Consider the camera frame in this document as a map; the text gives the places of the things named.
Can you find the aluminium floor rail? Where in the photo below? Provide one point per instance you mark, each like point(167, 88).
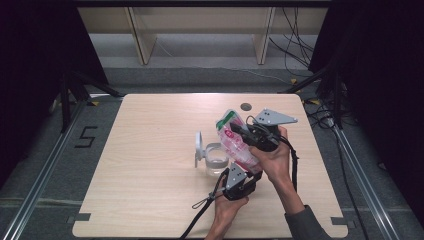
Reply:
point(360, 173)
point(40, 181)

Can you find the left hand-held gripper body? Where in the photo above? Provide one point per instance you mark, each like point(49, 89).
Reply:
point(236, 175)

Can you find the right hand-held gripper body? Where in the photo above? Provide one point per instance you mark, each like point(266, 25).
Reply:
point(273, 117)

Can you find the clear jar with grey lid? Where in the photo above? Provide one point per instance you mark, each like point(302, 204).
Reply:
point(216, 163)

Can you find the pink plastic bag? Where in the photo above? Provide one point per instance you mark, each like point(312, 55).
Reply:
point(233, 143)

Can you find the person's right hand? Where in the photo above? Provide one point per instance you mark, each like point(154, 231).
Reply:
point(276, 161)

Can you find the person's left hand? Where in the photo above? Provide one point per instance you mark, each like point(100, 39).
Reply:
point(228, 208)

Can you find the black curtain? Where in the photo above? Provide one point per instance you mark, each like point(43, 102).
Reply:
point(33, 66)
point(383, 66)

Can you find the black metal stand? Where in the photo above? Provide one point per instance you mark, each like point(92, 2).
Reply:
point(65, 106)
point(338, 100)

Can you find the light wooden bench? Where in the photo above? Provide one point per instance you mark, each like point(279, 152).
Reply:
point(143, 40)

